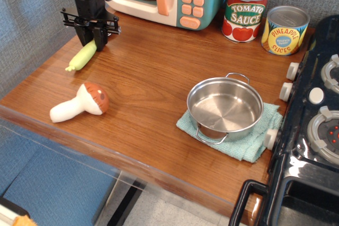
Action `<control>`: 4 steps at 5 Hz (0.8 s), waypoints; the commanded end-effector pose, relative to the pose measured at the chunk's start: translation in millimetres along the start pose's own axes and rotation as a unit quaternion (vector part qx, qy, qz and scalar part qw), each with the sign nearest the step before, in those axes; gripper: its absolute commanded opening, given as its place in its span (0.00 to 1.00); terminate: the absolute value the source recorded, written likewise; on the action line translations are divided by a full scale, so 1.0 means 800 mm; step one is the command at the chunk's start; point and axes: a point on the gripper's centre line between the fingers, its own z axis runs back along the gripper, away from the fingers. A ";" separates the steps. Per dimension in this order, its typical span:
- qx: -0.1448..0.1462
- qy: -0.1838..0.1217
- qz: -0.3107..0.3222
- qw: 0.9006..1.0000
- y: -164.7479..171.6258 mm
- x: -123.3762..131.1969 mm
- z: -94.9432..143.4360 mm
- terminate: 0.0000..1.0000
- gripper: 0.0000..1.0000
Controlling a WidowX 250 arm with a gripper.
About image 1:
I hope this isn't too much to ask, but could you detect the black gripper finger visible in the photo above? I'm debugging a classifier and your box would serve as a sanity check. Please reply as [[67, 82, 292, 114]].
[[74, 24, 93, 46], [93, 28, 108, 52]]

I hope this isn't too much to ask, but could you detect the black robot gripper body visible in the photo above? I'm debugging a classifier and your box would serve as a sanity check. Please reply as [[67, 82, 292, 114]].
[[60, 0, 121, 34]]

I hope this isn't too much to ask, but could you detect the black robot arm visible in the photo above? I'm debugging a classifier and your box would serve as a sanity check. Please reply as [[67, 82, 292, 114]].
[[61, 0, 121, 51]]

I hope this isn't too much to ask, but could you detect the plush brown cap mushroom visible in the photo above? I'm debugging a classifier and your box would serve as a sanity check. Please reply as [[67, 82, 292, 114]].
[[49, 82, 109, 123]]

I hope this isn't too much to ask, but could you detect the stainless steel pot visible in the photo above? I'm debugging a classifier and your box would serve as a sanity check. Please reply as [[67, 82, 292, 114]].
[[186, 73, 264, 145]]

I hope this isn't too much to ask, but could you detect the tomato sauce can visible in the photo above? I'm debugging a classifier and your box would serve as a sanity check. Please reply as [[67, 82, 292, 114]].
[[222, 0, 268, 42]]

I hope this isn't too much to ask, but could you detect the pineapple slices can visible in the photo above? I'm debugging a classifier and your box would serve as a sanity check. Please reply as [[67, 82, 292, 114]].
[[261, 6, 310, 56]]

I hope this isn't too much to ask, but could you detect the light blue folded cloth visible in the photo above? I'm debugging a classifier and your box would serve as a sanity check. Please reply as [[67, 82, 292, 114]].
[[176, 103, 283, 163]]

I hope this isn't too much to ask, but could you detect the black toy stove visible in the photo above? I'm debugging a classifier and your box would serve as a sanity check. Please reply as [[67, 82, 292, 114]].
[[229, 15, 338, 225]]

